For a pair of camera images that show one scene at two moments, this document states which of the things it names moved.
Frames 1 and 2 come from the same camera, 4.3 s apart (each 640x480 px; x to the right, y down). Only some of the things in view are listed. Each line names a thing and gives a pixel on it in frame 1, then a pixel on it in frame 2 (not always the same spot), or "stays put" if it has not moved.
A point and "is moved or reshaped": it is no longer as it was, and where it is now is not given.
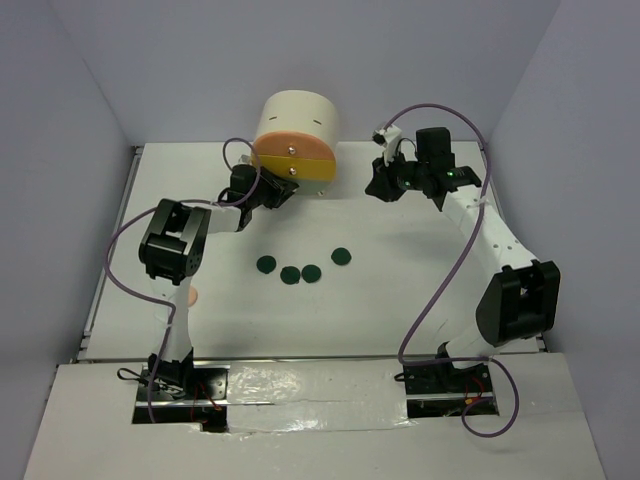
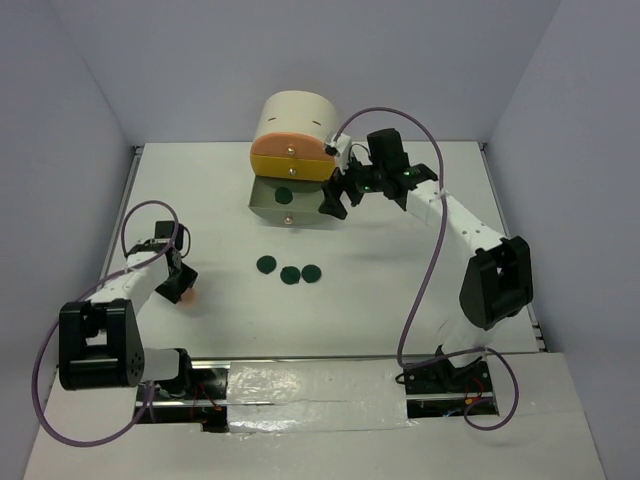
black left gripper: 280,189 to 171,293
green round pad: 266,264 stays put
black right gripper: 382,185 to 332,204
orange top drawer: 294,144 stays put
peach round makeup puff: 193,296 stays put
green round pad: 341,256 is moved or reshaped
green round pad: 311,273 stays put
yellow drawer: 299,167 stays put
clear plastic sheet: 308,395 stays put
